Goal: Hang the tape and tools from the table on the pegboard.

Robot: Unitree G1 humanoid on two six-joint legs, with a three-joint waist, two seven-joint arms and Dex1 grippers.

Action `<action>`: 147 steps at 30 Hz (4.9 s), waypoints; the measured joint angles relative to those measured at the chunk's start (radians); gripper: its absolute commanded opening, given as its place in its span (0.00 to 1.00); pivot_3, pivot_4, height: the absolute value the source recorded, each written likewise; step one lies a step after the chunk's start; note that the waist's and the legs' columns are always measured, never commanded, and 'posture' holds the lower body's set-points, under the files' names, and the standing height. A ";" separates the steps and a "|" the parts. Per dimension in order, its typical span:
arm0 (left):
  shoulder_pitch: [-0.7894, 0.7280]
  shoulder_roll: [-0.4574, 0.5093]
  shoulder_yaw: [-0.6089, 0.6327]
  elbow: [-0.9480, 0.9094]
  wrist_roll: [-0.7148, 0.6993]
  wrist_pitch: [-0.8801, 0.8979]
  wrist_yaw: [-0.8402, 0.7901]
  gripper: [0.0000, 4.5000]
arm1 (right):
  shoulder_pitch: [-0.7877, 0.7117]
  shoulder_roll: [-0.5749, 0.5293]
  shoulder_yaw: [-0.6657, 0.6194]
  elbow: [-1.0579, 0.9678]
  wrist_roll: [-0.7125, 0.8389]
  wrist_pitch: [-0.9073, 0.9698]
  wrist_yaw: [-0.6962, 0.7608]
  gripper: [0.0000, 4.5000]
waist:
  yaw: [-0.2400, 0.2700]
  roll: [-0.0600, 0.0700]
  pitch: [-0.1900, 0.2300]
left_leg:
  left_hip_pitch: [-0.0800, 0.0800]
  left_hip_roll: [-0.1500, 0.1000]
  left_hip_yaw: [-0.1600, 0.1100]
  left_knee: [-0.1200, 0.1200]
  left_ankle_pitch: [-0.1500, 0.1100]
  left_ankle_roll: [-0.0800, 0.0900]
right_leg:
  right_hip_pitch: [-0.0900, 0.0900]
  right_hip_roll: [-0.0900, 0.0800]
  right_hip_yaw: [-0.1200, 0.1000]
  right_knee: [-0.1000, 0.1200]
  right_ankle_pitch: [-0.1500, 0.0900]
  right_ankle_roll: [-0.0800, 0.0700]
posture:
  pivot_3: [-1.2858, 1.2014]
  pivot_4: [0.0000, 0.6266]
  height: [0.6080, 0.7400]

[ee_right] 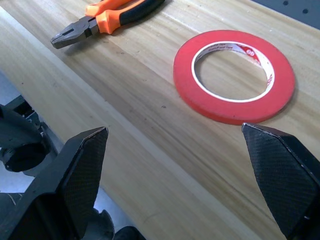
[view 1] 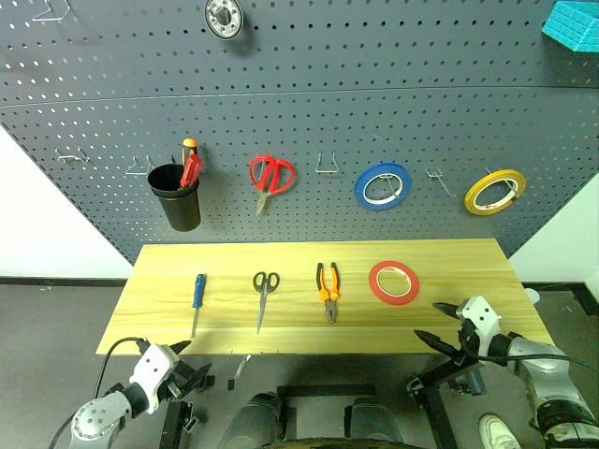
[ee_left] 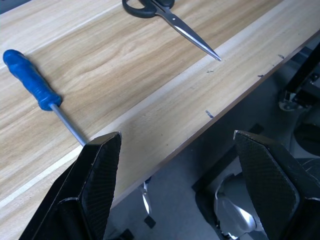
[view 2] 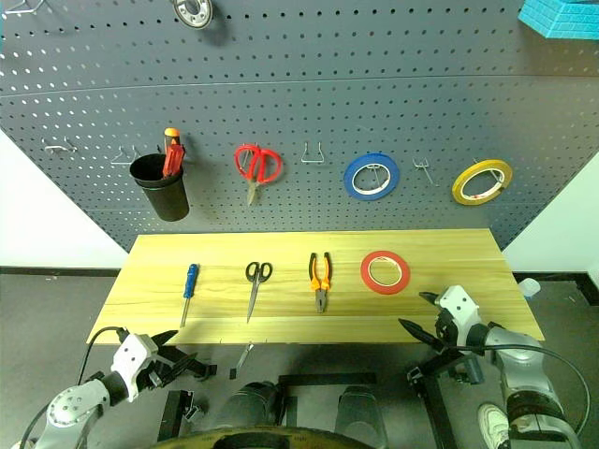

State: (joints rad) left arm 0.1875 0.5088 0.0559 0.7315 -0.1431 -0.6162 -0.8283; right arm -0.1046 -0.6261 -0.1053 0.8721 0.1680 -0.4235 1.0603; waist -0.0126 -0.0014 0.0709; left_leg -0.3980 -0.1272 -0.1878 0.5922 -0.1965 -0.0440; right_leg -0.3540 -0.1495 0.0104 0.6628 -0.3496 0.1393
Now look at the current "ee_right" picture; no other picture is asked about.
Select black perforated metal panel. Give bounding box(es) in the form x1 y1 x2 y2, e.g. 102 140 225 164
250 0 320 31

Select orange and black pliers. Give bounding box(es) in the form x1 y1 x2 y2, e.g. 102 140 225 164
50 0 166 50

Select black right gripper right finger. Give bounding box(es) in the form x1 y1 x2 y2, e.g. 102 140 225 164
241 122 320 240

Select red tape roll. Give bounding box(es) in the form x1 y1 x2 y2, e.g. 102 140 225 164
173 30 296 126

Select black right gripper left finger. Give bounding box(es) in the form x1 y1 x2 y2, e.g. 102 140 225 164
0 126 109 240

